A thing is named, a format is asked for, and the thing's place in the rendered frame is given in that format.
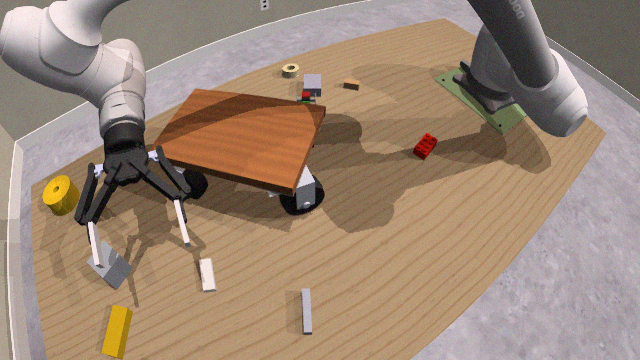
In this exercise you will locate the red toy brick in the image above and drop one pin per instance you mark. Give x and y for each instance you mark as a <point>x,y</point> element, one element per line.
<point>425,146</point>

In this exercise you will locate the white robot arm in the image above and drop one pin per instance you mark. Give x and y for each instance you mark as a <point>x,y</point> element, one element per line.
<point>60,47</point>

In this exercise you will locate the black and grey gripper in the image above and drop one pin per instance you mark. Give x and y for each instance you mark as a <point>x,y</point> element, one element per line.
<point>126,162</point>

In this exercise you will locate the yellow cylinder with center hole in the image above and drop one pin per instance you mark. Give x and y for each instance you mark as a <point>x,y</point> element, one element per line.
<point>61,201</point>

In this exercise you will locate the cream roll of masking tape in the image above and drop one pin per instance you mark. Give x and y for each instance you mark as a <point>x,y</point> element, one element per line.
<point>290,70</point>

